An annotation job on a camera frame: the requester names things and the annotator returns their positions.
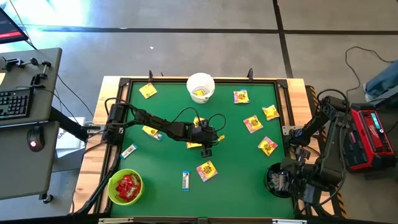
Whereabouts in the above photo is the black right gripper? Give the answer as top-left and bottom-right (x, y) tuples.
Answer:
(279, 157), (313, 195)

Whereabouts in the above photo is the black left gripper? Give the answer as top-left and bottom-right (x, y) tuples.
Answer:
(186, 123), (220, 158)

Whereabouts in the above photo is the black bucket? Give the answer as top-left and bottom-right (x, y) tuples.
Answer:
(263, 161), (295, 199)

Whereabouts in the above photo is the green table mat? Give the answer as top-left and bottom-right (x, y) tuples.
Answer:
(111, 81), (295, 218)

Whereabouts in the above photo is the white pumpkin-face bucket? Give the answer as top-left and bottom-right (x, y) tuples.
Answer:
(186, 72), (216, 105)

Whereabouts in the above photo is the red portable power station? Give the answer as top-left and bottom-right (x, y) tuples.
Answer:
(341, 102), (398, 174)

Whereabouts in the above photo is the lime green bucket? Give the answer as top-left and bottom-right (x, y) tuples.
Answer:
(107, 169), (145, 207)

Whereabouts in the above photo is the white cardboard box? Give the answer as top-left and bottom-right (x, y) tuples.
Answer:
(55, 116), (90, 156)

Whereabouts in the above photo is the black desk leg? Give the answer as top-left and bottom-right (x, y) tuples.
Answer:
(48, 105), (103, 142)

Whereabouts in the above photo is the black computer mouse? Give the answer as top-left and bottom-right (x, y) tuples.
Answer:
(26, 126), (46, 152)

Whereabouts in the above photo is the grey desk top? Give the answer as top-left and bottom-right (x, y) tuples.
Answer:
(0, 47), (63, 127)
(0, 120), (60, 201)

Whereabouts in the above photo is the black desk clamp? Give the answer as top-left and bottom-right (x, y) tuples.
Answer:
(30, 60), (53, 88)
(1, 57), (40, 72)

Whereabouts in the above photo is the black backlit keyboard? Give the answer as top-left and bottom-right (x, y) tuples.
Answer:
(0, 86), (35, 121)

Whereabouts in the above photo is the dark desk monitor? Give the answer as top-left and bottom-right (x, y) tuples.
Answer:
(0, 6), (29, 45)

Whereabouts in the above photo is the silver metal bracket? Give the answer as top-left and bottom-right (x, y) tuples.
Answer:
(272, 218), (308, 224)
(98, 217), (134, 224)

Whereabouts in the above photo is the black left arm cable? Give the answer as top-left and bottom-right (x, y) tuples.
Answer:
(172, 106), (227, 133)

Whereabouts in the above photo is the black floor cable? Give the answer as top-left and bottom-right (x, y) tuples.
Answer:
(344, 45), (394, 100)

